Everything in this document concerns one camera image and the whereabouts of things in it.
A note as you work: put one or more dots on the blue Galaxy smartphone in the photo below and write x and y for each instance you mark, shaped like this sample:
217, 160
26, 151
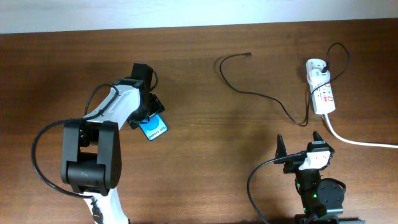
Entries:
154, 127

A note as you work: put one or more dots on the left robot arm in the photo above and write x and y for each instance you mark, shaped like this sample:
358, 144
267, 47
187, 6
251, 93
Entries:
91, 151

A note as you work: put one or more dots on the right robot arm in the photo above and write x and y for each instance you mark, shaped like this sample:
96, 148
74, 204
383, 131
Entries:
322, 198

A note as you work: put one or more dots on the white power strip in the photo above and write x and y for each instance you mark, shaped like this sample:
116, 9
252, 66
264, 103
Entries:
322, 95

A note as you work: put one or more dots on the white USB charger adapter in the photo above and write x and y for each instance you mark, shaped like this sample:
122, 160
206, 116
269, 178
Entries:
316, 70

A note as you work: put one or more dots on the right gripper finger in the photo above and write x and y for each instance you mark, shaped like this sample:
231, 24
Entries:
317, 140
280, 153

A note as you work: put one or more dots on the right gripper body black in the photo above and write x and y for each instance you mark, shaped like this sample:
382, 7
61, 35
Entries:
293, 165

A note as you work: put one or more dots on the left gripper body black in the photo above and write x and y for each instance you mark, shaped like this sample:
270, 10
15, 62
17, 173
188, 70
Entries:
143, 113

